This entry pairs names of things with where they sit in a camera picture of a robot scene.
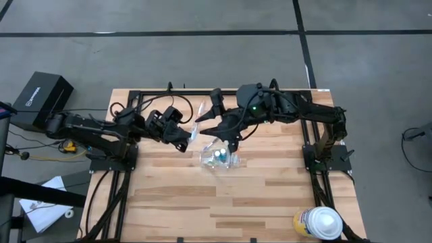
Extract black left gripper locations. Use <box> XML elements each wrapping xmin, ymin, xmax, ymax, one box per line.
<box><xmin>144</xmin><ymin>109</ymin><xmax>192</xmax><ymax>153</ymax></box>

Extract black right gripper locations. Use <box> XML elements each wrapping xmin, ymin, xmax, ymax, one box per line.
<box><xmin>195</xmin><ymin>106</ymin><xmax>244</xmax><ymax>153</ymax></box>

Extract purple toothbrush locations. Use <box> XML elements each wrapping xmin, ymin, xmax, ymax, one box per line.
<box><xmin>203</xmin><ymin>136</ymin><xmax>219</xmax><ymax>153</ymax></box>

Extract clear plastic zip bag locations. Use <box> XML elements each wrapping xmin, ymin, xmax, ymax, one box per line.
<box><xmin>198</xmin><ymin>137</ymin><xmax>242</xmax><ymax>170</ymax></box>

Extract yellow connector plug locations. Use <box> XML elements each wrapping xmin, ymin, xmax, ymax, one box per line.
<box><xmin>61</xmin><ymin>140</ymin><xmax>77</xmax><ymax>155</ymax></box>

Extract yellow wipes canister white lid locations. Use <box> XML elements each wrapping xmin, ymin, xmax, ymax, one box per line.
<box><xmin>292</xmin><ymin>206</ymin><xmax>344</xmax><ymax>240</ymax></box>

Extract black cardboard box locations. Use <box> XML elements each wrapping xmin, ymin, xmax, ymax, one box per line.
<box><xmin>9</xmin><ymin>70</ymin><xmax>75</xmax><ymax>133</ymax></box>

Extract black stand bar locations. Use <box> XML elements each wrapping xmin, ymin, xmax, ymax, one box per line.
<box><xmin>0</xmin><ymin>175</ymin><xmax>87</xmax><ymax>208</ymax></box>

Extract white paper sheets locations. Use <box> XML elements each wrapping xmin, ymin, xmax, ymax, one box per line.
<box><xmin>18</xmin><ymin>175</ymin><xmax>74</xmax><ymax>234</ymax></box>

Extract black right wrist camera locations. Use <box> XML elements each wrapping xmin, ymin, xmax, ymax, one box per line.
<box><xmin>209</xmin><ymin>88</ymin><xmax>225</xmax><ymax>109</ymax></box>

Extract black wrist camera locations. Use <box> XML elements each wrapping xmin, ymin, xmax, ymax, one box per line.
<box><xmin>164</xmin><ymin>106</ymin><xmax>185</xmax><ymax>124</ymax></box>
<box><xmin>209</xmin><ymin>88</ymin><xmax>225</xmax><ymax>109</ymax></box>

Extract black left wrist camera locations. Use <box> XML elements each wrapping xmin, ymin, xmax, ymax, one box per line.
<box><xmin>164</xmin><ymin>106</ymin><xmax>185</xmax><ymax>124</ymax></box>

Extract black left wrist camera cable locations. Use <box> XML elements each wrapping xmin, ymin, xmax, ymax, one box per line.
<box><xmin>109</xmin><ymin>93</ymin><xmax>195</xmax><ymax>126</ymax></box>

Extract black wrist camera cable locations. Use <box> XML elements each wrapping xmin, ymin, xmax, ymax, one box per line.
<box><xmin>109</xmin><ymin>93</ymin><xmax>195</xmax><ymax>126</ymax></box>
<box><xmin>241</xmin><ymin>123</ymin><xmax>261</xmax><ymax>142</ymax></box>

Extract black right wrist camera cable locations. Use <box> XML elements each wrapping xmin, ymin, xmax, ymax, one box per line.
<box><xmin>241</xmin><ymin>123</ymin><xmax>261</xmax><ymax>142</ymax></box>

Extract yellow floor cable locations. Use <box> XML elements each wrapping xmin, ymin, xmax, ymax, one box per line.
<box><xmin>28</xmin><ymin>150</ymin><xmax>88</xmax><ymax>162</ymax></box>

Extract black floor cable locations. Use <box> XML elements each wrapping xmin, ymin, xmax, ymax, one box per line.
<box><xmin>0</xmin><ymin>130</ymin><xmax>65</xmax><ymax>157</ymax></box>

